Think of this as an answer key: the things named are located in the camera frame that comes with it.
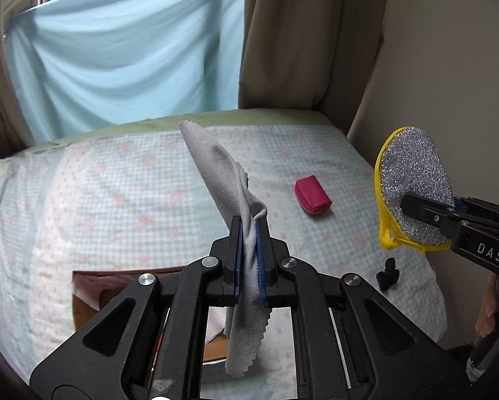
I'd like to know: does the person's right hand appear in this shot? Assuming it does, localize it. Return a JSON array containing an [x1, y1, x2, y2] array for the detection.
[[474, 273, 499, 338]]

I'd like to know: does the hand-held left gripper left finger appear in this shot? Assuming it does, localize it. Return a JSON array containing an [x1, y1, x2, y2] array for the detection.
[[29, 216, 244, 400]]

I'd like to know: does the pink pouch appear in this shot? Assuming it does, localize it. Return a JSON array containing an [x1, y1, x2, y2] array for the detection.
[[294, 176, 332, 216]]

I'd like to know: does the light grey cleaning cloth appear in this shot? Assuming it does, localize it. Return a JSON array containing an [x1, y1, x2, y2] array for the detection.
[[178, 120, 271, 380]]

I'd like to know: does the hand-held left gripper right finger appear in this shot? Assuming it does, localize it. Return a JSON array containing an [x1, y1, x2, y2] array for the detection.
[[255, 218, 469, 400]]

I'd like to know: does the light blue hanging cloth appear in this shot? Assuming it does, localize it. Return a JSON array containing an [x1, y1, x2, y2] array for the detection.
[[3, 0, 247, 144]]

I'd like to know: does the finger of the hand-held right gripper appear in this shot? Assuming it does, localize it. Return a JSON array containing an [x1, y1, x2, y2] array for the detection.
[[455, 195, 499, 234], [400, 192, 463, 239]]

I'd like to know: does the silver scrubber with yellow rim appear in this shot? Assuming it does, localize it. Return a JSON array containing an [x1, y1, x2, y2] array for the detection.
[[373, 126, 456, 254]]

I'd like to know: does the green bed sheet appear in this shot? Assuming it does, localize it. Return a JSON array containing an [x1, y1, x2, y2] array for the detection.
[[35, 108, 331, 151]]

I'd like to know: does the cardboard box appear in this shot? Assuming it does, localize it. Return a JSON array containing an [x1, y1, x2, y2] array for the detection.
[[71, 264, 229, 363]]

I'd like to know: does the black hair clip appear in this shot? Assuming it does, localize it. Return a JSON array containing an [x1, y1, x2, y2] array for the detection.
[[376, 257, 401, 292]]

